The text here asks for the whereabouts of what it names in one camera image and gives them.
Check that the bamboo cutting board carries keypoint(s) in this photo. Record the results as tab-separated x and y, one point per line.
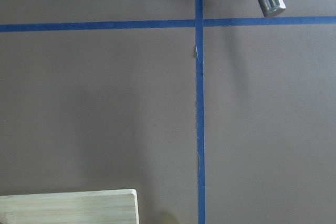
104	206

